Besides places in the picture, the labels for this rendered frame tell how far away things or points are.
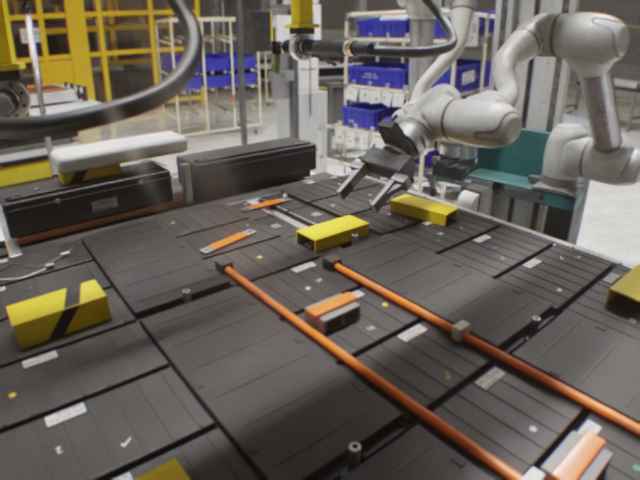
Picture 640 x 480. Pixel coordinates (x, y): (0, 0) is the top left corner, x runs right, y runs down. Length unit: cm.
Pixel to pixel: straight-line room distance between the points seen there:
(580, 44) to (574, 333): 93
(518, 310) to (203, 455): 55
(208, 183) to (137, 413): 86
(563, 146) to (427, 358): 144
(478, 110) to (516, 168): 117
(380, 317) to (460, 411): 23
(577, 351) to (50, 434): 73
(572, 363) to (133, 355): 64
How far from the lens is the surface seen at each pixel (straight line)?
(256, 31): 370
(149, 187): 131
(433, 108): 117
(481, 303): 84
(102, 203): 128
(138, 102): 69
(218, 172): 138
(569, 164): 201
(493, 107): 110
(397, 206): 122
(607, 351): 80
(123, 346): 77
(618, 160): 190
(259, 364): 67
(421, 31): 208
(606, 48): 151
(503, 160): 227
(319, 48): 147
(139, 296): 87
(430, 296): 84
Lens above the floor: 143
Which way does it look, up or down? 24 degrees down
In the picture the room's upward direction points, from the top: straight up
